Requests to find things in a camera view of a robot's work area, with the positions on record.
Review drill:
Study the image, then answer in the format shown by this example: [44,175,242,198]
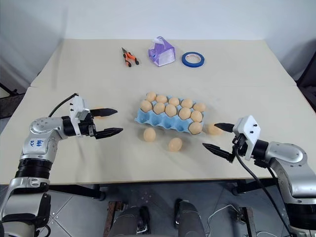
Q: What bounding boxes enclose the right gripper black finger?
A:
[214,122,235,134]
[202,142,235,163]

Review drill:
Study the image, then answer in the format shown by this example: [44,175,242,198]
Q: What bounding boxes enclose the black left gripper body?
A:
[79,110,97,139]

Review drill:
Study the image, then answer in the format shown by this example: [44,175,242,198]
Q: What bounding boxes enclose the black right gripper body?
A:
[231,133,249,163]

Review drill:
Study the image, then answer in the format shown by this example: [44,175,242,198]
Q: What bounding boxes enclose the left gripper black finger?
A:
[94,127,124,140]
[89,107,118,119]

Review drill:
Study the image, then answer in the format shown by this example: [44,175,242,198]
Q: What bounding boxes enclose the blue egg tray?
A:
[134,95,207,135]

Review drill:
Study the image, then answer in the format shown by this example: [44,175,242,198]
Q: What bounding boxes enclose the black table leg bar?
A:
[48,184,107,201]
[232,180,277,196]

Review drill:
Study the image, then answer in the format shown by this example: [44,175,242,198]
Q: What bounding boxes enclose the orange black pliers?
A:
[120,47,140,68]

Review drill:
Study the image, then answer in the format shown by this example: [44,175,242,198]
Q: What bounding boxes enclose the dark rounded robot knee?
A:
[174,199,207,237]
[108,206,151,237]

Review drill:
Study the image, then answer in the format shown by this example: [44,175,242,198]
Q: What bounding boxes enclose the blue tape roll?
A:
[182,51,205,68]

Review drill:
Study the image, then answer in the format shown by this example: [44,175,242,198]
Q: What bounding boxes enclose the purple tissue pack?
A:
[148,36,177,68]

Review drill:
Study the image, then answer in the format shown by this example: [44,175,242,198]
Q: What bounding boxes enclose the dark chair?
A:
[295,37,316,112]

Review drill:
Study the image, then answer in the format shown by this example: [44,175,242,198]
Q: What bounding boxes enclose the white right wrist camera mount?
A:
[233,115,262,160]

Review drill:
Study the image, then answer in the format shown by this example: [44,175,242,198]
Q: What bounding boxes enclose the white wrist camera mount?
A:
[233,115,262,160]
[69,95,91,137]

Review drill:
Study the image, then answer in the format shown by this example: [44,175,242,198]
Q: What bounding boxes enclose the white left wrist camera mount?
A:
[69,95,91,137]

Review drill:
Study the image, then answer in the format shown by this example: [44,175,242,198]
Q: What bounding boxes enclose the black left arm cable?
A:
[48,92,80,118]

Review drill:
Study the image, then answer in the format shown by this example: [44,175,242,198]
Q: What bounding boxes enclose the white floor cable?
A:
[207,203,241,237]

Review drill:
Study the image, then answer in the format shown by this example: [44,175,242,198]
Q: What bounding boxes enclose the rusty metal stand rail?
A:
[103,200,124,237]
[237,206,258,237]

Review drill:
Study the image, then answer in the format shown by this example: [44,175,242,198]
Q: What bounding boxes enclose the black stand frame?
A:
[0,82,25,120]

